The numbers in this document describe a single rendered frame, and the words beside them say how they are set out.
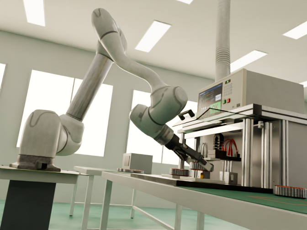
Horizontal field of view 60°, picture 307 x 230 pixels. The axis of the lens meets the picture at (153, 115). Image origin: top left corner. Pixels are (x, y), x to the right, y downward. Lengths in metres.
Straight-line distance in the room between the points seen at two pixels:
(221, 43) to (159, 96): 2.20
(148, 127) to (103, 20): 0.58
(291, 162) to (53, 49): 5.59
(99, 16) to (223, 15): 2.19
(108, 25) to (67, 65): 4.86
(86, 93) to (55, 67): 4.73
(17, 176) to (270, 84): 1.21
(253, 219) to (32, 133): 0.96
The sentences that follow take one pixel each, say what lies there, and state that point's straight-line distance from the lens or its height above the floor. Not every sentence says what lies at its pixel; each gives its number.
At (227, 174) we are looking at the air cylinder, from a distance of 1.32.
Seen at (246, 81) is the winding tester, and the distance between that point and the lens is 1.36.
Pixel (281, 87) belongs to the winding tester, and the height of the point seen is 1.27.
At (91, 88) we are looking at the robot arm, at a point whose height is 1.19.
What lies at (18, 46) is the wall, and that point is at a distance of 6.35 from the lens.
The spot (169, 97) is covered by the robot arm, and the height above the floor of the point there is 1.07.
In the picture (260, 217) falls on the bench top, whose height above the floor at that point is 0.73.
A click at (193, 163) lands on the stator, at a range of 1.24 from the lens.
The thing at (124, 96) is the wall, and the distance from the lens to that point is 6.18.
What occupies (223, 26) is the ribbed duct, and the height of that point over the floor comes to 2.49.
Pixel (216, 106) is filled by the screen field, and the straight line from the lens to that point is 1.49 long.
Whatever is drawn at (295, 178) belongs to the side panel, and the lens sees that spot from 1.34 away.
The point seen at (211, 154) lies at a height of 0.90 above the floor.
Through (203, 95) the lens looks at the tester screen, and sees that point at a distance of 1.65.
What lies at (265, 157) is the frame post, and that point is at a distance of 1.24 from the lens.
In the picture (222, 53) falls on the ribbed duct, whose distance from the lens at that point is 3.09.
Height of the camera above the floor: 0.79
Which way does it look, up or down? 12 degrees up
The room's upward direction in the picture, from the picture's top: 6 degrees clockwise
